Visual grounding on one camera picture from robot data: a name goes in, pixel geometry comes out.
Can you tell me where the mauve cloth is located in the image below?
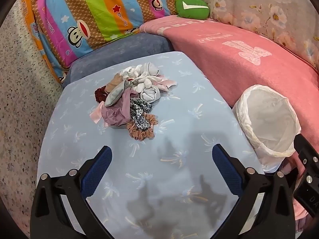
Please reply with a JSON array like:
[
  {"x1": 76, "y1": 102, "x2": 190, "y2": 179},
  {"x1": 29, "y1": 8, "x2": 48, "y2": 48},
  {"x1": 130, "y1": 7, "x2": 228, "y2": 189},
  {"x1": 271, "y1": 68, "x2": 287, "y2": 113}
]
[{"x1": 102, "y1": 88, "x2": 139, "y2": 127}]

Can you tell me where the tan sock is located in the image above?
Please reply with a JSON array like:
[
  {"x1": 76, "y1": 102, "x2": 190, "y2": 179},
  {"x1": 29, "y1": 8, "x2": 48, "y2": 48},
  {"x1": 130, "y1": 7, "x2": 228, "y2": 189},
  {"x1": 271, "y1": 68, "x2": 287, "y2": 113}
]
[{"x1": 105, "y1": 73, "x2": 125, "y2": 92}]

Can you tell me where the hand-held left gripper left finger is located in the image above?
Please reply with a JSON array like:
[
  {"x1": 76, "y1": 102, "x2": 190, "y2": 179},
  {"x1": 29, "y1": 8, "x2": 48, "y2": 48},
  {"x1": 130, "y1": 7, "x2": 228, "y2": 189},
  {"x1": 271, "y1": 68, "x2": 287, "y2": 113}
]
[{"x1": 30, "y1": 146, "x2": 114, "y2": 239}]

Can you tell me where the floral beige pillow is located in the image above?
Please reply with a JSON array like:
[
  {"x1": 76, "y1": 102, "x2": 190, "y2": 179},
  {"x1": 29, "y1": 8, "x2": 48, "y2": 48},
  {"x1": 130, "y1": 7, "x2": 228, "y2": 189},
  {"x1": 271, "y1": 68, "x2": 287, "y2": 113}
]
[{"x1": 181, "y1": 0, "x2": 319, "y2": 69}]

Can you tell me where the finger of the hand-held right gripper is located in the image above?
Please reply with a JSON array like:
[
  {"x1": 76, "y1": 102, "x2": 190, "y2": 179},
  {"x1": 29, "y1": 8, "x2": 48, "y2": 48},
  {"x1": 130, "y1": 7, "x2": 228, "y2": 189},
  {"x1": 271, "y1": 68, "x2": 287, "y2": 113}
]
[{"x1": 293, "y1": 134, "x2": 319, "y2": 217}]

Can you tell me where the white sock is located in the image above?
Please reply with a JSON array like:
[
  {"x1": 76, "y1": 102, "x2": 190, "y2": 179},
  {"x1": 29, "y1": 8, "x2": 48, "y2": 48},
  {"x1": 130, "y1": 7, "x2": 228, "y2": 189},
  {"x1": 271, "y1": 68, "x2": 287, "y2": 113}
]
[{"x1": 139, "y1": 80, "x2": 161, "y2": 104}]

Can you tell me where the peach polka-dot scrunchie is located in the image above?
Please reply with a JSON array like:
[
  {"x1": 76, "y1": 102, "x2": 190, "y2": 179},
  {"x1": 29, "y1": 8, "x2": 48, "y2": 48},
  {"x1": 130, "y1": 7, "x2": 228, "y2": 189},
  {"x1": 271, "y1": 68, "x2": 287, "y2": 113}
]
[{"x1": 126, "y1": 113, "x2": 159, "y2": 141}]

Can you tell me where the light blue palm print cloth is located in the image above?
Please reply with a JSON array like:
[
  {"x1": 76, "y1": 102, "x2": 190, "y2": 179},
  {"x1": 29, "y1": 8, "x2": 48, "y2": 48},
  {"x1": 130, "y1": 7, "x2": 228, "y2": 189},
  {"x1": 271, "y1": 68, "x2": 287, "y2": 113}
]
[{"x1": 40, "y1": 51, "x2": 266, "y2": 239}]

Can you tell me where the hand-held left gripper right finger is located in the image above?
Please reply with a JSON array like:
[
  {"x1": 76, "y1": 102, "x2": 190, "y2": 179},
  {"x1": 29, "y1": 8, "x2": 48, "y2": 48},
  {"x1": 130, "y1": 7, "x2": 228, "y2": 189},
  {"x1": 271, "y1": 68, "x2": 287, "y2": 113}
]
[{"x1": 212, "y1": 144, "x2": 296, "y2": 239}]

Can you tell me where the dark red velvet scrunchie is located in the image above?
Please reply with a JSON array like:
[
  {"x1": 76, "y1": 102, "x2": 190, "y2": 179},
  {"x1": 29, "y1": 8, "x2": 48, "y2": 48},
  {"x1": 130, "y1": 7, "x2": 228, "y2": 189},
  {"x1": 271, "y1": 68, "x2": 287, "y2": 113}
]
[{"x1": 94, "y1": 86, "x2": 108, "y2": 103}]

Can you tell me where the green plush cushion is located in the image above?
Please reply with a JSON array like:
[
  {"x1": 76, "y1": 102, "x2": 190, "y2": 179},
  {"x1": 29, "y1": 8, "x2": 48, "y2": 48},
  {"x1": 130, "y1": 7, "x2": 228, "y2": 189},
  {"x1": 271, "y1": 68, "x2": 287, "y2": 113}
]
[{"x1": 176, "y1": 0, "x2": 209, "y2": 20}]

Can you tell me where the white lined trash bin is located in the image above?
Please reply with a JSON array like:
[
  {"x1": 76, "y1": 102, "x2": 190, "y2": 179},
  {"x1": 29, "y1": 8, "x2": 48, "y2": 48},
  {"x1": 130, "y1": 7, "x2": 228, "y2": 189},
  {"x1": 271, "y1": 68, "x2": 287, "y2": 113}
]
[{"x1": 232, "y1": 85, "x2": 302, "y2": 172}]

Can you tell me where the blue-grey cushion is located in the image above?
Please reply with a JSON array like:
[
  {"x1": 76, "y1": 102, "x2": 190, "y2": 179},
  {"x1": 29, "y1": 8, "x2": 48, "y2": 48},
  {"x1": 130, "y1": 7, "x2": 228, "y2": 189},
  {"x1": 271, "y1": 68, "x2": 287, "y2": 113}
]
[{"x1": 61, "y1": 33, "x2": 173, "y2": 88}]

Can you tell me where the striped monkey print pillow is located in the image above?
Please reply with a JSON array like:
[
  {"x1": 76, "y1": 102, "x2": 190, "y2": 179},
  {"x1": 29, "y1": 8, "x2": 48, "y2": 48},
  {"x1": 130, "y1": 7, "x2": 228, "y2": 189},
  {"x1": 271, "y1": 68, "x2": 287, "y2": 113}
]
[{"x1": 22, "y1": 0, "x2": 183, "y2": 83}]

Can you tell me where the pink ribbon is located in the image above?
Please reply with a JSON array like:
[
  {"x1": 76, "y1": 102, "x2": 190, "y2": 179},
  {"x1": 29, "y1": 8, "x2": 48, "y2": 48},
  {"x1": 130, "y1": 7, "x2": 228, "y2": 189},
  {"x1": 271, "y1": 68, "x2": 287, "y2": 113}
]
[{"x1": 90, "y1": 103, "x2": 104, "y2": 123}]

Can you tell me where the pale pink cloth scrap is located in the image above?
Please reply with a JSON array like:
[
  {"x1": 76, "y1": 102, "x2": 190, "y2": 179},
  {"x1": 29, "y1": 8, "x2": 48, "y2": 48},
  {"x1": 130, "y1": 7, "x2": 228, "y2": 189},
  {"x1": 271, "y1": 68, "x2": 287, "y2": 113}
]
[{"x1": 157, "y1": 78, "x2": 177, "y2": 93}]

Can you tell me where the leopard print scrunchie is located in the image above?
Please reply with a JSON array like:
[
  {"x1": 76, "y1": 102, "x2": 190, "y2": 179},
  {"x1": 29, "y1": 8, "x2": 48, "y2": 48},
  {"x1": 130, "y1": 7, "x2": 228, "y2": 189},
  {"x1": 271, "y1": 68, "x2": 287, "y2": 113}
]
[{"x1": 130, "y1": 98, "x2": 153, "y2": 130}]

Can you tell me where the grey sock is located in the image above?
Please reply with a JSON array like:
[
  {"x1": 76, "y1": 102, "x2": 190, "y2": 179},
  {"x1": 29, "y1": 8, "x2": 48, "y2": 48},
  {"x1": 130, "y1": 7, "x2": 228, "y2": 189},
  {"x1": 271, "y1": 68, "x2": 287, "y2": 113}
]
[{"x1": 105, "y1": 81, "x2": 132, "y2": 107}]

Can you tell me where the pink blanket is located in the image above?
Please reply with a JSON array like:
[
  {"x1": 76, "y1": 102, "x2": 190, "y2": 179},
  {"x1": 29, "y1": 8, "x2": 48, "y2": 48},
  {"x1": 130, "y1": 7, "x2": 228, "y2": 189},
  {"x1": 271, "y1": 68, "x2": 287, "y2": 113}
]
[{"x1": 139, "y1": 15, "x2": 319, "y2": 229}]

